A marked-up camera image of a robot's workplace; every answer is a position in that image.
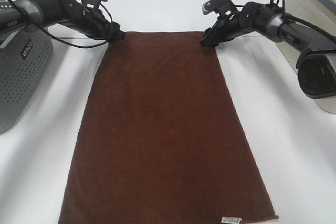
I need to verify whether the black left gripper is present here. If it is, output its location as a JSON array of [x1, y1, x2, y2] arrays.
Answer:
[[78, 8, 125, 42]]

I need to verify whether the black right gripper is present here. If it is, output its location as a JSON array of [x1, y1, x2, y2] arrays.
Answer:
[[199, 14, 252, 48]]

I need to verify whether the brown towel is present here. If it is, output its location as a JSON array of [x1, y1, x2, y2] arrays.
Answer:
[[59, 31, 277, 223]]

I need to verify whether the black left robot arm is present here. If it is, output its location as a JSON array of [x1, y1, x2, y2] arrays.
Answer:
[[1, 0, 125, 44]]

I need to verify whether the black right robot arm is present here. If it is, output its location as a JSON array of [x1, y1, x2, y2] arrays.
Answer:
[[201, 2, 335, 99]]

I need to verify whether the grey perforated plastic basket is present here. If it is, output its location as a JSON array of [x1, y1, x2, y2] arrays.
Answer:
[[0, 0, 55, 134]]

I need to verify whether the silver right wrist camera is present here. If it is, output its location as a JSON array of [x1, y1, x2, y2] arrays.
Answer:
[[202, 0, 237, 16]]

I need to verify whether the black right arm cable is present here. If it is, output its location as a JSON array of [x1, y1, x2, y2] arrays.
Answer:
[[233, 0, 336, 37]]

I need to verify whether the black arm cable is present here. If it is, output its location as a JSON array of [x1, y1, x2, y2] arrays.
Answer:
[[233, 0, 336, 37], [0, 0, 119, 49]]

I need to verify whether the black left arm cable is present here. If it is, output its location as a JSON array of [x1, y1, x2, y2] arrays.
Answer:
[[0, 0, 119, 49]]

